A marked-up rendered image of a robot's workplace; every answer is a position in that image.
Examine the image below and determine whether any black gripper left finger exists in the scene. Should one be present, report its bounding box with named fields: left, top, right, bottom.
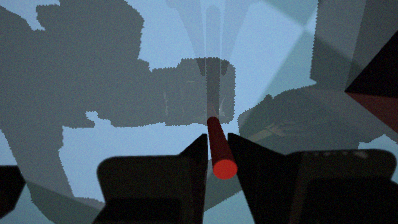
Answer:
left=96, top=133, right=208, bottom=224

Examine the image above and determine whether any red peg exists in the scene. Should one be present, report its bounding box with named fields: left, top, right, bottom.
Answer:
left=207, top=117, right=238, bottom=180

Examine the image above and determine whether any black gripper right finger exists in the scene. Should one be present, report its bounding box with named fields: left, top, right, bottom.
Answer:
left=227, top=133, right=397, bottom=224

